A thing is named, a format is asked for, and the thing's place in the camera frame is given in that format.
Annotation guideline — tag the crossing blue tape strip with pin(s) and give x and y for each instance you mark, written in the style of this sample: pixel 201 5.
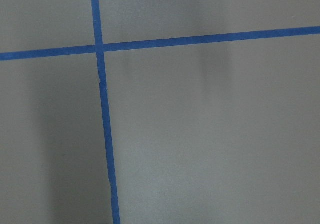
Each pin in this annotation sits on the crossing blue tape strip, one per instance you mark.
pixel 154 43

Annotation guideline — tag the long blue tape strip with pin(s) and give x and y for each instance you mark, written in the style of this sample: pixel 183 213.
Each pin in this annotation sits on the long blue tape strip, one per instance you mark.
pixel 103 88

